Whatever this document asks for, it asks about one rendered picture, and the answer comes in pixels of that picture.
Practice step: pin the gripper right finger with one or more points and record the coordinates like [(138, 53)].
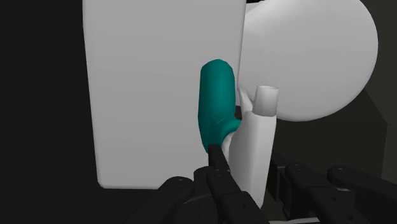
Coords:
[(313, 192)]

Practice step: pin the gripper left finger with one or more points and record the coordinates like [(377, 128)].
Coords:
[(223, 186)]

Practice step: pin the teal and white spray bottle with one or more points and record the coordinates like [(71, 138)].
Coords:
[(215, 102)]

